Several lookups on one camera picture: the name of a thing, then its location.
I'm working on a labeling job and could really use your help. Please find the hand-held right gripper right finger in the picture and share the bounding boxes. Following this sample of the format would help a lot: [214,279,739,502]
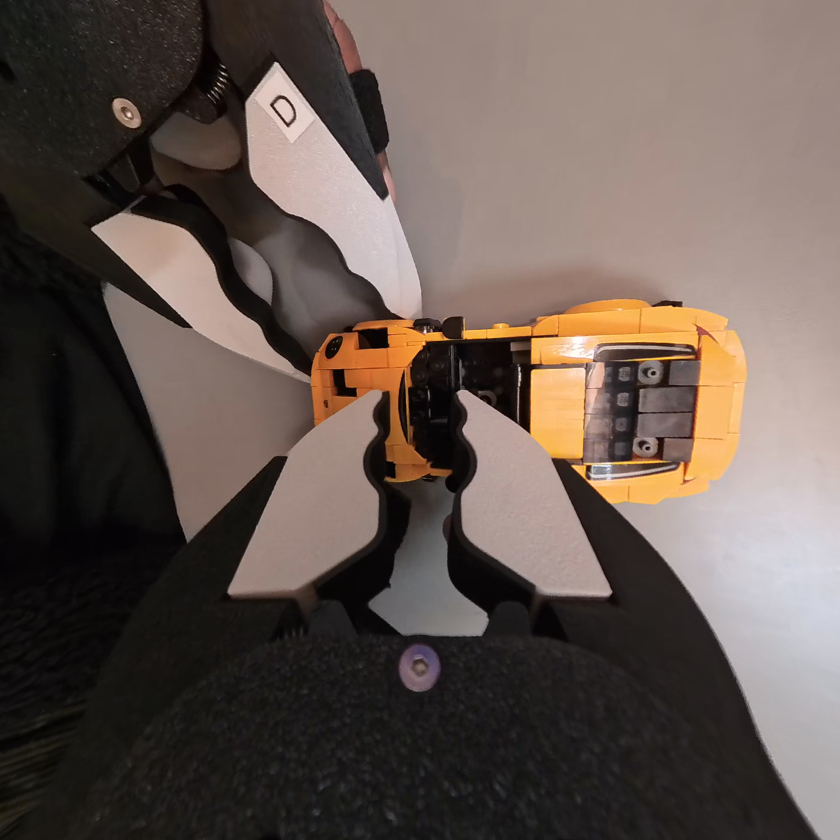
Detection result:
[446,390,613,616]

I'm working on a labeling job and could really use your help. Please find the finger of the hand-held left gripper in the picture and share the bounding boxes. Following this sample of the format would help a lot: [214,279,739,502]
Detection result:
[243,58,424,322]
[91,187,315,385]

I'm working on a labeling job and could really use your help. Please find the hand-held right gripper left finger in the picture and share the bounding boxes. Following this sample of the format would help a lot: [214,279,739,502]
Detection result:
[227,390,411,613]

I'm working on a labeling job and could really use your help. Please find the yellow lego car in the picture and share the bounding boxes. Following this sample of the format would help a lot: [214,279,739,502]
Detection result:
[310,298,748,506]

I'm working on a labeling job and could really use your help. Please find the person's left hand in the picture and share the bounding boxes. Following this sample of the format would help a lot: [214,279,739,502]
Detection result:
[328,0,403,206]

